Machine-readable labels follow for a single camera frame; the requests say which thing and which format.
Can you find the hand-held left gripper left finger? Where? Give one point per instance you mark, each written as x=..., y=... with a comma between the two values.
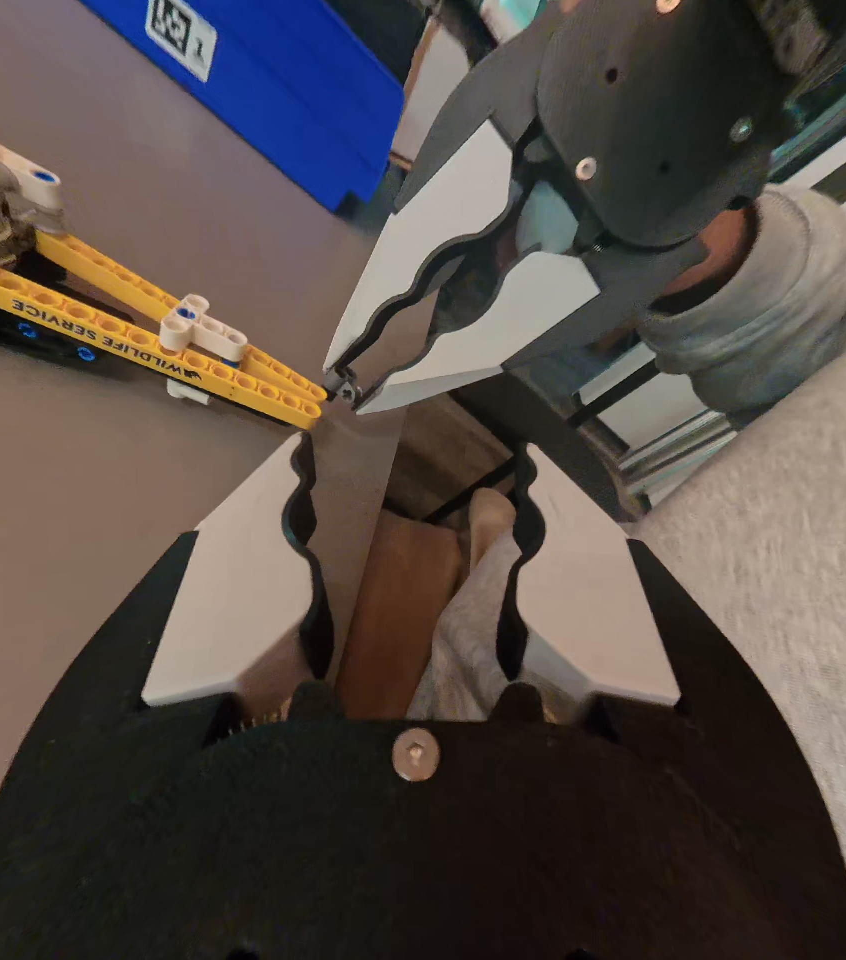
x=243, y=585

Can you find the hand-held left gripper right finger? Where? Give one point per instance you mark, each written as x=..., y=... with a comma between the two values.
x=595, y=600

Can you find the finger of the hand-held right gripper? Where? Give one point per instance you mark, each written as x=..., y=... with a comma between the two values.
x=513, y=322
x=438, y=217

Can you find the dark lego connector piece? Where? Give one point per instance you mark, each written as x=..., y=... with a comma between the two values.
x=344, y=386

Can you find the yellow white lego vehicle model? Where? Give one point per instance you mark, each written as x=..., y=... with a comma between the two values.
x=93, y=300

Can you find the person's right forearm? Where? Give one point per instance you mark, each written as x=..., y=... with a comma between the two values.
x=768, y=300

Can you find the person's right hand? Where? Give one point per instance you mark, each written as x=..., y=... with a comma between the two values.
x=715, y=251

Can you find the person's khaki trouser leg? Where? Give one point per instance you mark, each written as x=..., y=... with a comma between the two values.
x=393, y=600

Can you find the person's grey sweatshirt torso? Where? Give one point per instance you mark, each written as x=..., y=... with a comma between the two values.
x=768, y=562

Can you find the blue plastic bin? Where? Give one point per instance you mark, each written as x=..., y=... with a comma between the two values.
x=280, y=97

